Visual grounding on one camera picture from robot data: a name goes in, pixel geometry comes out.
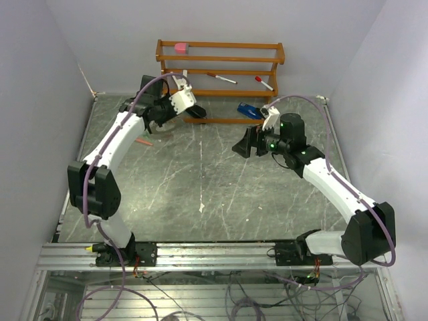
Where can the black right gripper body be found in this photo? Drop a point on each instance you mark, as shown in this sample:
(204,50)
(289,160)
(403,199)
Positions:
(258,134)

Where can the round metal keyring disc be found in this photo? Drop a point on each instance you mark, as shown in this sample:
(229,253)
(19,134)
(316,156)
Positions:
(166,128)

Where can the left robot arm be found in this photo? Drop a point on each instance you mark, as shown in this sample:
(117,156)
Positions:
(92,186)

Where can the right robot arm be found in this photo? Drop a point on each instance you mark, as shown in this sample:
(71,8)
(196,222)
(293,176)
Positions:
(370,226)

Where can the blue stapler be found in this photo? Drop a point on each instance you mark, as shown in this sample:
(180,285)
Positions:
(250,111)

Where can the black object on rack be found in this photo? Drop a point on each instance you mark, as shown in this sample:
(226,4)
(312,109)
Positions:
(196,112)

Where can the red capped white marker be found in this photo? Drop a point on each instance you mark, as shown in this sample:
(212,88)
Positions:
(258,79)

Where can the red white marker pen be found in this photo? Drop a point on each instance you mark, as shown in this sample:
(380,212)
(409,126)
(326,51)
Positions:
(221,78)

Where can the white plastic clamp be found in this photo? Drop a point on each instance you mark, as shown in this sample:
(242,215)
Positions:
(181,81)

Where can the orange red pen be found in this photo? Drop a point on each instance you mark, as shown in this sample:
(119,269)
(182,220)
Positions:
(143,142)

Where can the pink eraser block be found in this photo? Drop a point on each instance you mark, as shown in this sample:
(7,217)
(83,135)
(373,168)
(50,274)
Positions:
(181,48)

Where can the wooden shelf rack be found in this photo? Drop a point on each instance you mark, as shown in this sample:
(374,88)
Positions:
(241,62)

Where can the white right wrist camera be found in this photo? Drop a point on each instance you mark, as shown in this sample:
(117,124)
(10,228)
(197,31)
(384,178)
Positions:
(271,115)

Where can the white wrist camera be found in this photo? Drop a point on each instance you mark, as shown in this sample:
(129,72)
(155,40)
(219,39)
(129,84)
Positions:
(183,99)
(271,115)

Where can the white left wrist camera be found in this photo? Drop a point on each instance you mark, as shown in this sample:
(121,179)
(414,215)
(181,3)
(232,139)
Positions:
(183,99)

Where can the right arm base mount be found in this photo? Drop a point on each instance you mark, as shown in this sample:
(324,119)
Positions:
(295,252)

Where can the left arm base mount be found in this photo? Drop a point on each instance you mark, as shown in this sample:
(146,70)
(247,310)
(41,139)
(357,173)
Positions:
(130,254)

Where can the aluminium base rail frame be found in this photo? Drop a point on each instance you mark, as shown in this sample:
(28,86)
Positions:
(189,257)

